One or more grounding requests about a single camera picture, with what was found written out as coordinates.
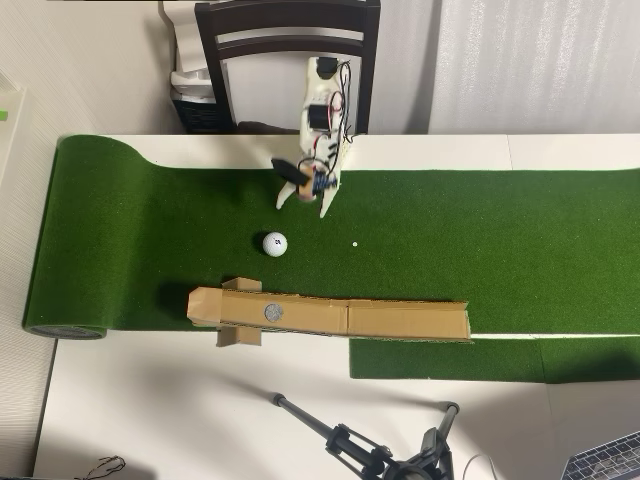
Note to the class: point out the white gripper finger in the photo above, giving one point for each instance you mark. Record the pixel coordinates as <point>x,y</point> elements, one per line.
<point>286,195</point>

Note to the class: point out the white gripper finger with black pad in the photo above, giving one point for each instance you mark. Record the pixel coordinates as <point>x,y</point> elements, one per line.
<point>327,202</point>

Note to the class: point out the white golf ball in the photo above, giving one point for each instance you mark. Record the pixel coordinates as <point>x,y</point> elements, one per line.
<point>275,244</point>

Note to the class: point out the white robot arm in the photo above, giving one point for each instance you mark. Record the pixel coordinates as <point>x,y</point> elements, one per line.
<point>317,92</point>

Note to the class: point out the gray round felt mark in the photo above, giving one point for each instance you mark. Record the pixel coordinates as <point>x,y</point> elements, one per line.
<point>273,312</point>

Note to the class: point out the long green turf mat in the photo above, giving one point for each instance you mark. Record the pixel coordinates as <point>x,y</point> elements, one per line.
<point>450,225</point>

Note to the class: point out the brown cardboard ramp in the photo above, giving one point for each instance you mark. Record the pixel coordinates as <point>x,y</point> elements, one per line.
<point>400,320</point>

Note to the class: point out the white and navy appliance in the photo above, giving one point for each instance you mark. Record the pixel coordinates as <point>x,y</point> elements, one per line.
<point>185,95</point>

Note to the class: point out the dark wooden chair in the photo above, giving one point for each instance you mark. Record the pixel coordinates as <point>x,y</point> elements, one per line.
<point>210,50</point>

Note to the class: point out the short green turf piece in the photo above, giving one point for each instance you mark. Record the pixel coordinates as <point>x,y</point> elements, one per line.
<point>450,360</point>

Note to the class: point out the white curtain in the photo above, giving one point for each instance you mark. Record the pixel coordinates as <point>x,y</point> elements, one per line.
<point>525,65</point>

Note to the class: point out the black tripod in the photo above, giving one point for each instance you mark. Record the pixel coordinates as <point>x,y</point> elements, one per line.
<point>350,445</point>

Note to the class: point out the gray laptop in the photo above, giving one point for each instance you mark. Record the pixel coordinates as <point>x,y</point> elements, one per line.
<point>610,457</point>

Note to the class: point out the blue camera with brown mount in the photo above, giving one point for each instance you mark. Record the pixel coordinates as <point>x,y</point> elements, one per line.
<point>306,192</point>

